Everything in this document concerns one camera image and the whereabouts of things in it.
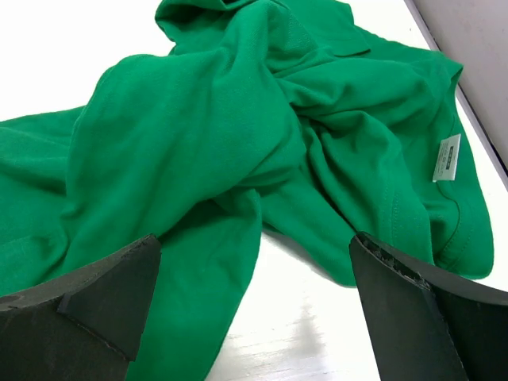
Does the white garment care label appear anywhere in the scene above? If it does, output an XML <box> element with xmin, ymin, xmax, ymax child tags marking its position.
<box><xmin>433</xmin><ymin>134</ymin><xmax>461</xmax><ymax>183</ymax></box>

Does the green t-shirt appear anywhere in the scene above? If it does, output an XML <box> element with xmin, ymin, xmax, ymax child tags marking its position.
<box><xmin>1</xmin><ymin>1</ymin><xmax>494</xmax><ymax>380</ymax></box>

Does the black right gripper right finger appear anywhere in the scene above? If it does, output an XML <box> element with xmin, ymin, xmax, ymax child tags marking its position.
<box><xmin>349</xmin><ymin>232</ymin><xmax>507</xmax><ymax>381</ymax></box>

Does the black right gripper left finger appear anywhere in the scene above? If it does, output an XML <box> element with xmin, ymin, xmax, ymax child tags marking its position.
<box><xmin>1</xmin><ymin>235</ymin><xmax>161</xmax><ymax>381</ymax></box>

